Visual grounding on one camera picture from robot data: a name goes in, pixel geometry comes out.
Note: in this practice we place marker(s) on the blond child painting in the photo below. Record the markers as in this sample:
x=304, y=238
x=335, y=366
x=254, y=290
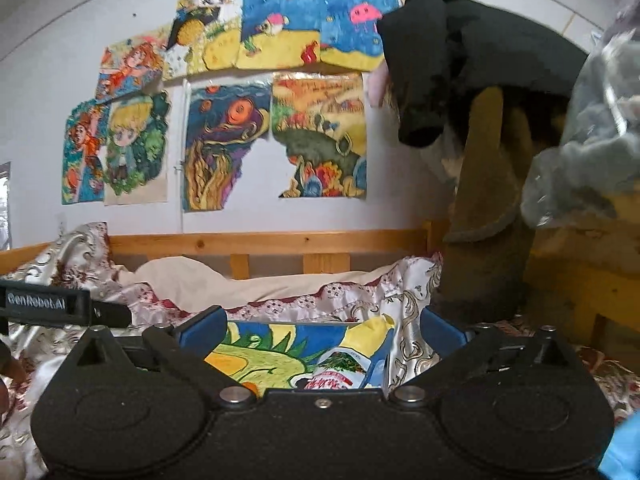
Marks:
x=135, y=160

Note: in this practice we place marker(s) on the wooden bed frame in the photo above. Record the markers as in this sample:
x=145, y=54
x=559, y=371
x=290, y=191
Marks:
x=583, y=282

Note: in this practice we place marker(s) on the pineapple character painting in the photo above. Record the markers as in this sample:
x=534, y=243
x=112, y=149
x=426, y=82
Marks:
x=205, y=36

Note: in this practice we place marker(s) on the landscape flowers painting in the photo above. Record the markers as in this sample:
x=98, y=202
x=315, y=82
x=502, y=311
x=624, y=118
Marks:
x=320, y=120

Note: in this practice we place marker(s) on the cream pillow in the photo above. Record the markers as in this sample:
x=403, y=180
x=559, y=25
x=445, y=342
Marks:
x=193, y=287

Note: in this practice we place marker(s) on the pink jellyfish painting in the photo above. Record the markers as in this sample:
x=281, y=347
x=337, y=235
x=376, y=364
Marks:
x=349, y=35

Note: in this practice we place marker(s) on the starry swirl painting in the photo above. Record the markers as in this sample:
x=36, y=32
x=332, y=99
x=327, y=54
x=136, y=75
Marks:
x=222, y=124

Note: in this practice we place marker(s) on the red hair girl painting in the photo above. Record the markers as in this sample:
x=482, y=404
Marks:
x=84, y=138

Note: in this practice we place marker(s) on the black hanging garment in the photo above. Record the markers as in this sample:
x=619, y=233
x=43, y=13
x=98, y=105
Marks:
x=443, y=53

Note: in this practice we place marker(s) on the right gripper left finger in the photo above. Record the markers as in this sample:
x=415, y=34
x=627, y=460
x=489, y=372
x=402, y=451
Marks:
x=181, y=351

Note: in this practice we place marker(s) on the fish seabed painting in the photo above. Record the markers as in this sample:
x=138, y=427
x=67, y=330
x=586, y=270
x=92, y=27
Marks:
x=279, y=34

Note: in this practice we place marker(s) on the floral satin bedspread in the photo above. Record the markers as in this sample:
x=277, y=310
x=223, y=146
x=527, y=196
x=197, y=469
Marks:
x=81, y=259

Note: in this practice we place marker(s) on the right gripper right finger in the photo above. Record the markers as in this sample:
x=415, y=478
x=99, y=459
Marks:
x=463, y=354

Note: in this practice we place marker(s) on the olive brown hanging garment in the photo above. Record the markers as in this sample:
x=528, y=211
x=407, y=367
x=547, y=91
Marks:
x=488, y=243

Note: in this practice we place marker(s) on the clear plastic bag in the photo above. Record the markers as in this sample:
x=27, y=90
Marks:
x=593, y=175

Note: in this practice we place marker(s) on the white red green snack bag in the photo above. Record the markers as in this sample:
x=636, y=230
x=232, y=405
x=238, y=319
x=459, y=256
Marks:
x=338, y=368

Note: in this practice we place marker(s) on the grey tray with painted liner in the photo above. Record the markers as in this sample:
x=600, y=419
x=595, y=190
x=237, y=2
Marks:
x=262, y=356

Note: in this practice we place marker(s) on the orange hair girl painting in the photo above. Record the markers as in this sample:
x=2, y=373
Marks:
x=131, y=64

